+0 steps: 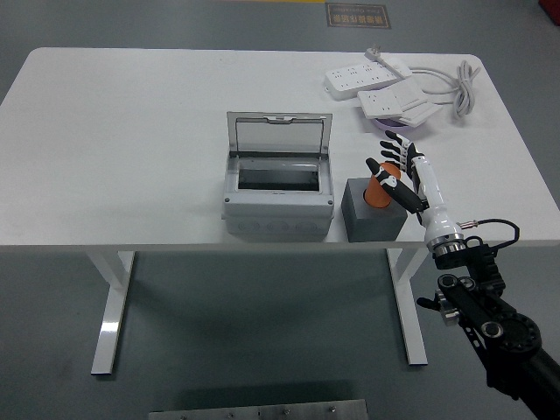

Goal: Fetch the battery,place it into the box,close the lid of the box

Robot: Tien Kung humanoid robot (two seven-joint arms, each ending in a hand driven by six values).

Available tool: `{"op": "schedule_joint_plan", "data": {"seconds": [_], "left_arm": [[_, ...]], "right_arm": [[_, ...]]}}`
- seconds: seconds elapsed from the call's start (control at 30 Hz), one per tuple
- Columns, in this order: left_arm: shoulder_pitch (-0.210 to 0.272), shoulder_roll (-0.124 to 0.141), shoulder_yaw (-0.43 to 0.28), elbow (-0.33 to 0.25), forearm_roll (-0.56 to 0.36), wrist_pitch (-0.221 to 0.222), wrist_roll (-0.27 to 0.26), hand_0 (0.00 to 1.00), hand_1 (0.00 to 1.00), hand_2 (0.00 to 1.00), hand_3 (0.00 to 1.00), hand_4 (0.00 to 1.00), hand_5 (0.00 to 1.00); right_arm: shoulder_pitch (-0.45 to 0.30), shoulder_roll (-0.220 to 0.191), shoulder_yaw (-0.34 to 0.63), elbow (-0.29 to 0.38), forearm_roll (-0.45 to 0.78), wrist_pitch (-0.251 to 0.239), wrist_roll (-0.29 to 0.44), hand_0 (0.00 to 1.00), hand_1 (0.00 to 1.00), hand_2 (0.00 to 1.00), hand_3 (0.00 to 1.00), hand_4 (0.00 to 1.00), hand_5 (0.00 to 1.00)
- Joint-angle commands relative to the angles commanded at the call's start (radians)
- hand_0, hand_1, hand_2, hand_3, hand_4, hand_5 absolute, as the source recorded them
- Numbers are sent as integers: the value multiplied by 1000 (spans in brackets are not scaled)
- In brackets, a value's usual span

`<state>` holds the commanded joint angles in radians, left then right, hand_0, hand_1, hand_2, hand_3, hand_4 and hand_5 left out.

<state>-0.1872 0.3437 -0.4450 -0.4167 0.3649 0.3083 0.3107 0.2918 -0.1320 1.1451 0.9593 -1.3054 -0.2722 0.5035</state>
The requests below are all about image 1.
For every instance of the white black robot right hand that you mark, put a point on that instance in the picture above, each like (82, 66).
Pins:
(433, 192)

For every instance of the orange cylindrical battery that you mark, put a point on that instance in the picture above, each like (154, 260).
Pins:
(376, 196)

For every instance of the grey block battery holder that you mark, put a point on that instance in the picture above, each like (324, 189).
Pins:
(372, 225)

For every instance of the grey plastic electrical box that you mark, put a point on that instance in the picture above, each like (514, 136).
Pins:
(275, 219)

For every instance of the transparent hinged box lid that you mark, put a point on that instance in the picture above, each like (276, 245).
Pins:
(280, 117)

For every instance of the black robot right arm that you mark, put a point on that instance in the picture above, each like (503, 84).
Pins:
(512, 332)

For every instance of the purple round dish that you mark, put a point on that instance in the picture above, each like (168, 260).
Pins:
(394, 126)

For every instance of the white table leg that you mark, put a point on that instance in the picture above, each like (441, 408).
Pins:
(109, 315)
(411, 315)

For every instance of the white slim power strip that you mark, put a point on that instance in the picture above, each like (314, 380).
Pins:
(396, 66)

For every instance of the white multi-socket power strip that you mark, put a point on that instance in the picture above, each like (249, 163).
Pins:
(350, 81)

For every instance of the white power plug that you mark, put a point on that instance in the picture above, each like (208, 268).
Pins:
(373, 52)

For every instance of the dark floor sign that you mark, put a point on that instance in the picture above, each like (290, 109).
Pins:
(358, 15)

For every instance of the red bin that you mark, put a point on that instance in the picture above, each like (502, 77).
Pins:
(555, 9)

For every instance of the grey metal plate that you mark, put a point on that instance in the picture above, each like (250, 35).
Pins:
(258, 411)

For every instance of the white wall switch panel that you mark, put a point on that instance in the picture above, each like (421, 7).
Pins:
(409, 94)

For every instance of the white wall socket panel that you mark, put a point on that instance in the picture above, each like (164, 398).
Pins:
(378, 102)

